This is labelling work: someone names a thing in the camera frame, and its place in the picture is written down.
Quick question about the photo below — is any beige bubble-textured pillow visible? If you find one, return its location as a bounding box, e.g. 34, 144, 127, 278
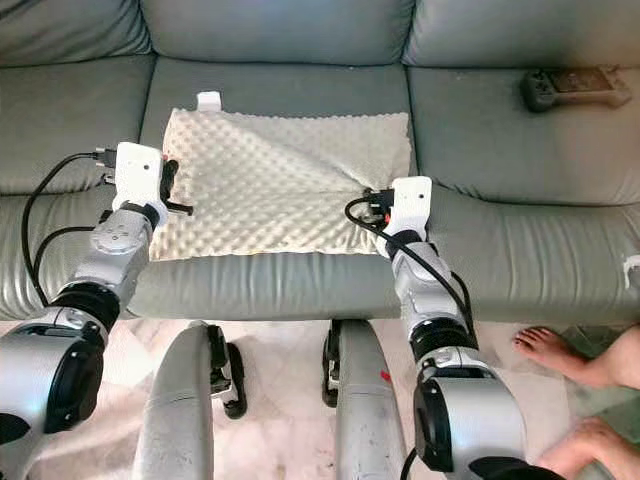
163, 107, 419, 261

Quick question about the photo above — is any green leather sofa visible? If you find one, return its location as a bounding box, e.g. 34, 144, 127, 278
0, 0, 640, 326

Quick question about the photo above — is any silver left robot leg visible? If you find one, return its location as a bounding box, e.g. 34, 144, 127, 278
132, 322, 249, 480

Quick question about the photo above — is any silver robot leg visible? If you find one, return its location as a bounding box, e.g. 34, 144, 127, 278
132, 322, 249, 480
320, 320, 411, 480

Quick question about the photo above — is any silver right robot leg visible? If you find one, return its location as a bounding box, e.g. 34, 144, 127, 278
320, 320, 411, 480

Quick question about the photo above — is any bare human foot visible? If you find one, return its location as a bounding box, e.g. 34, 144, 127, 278
513, 325, 640, 391
535, 415, 640, 480

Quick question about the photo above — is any black handheld controller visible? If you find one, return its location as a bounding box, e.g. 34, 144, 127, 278
520, 65, 633, 113

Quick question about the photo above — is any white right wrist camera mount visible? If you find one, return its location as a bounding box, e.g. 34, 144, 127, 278
390, 176, 434, 239

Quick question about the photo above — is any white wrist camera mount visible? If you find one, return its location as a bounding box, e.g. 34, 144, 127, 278
113, 142, 166, 204
390, 176, 434, 239

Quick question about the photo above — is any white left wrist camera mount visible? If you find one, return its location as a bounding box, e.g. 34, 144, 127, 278
113, 142, 166, 204

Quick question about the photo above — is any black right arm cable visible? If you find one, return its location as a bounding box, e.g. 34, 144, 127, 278
345, 195, 479, 341

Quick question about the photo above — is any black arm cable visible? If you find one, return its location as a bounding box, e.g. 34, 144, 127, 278
345, 195, 479, 341
20, 150, 116, 306

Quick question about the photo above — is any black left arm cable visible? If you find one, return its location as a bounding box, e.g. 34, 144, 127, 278
20, 150, 116, 306

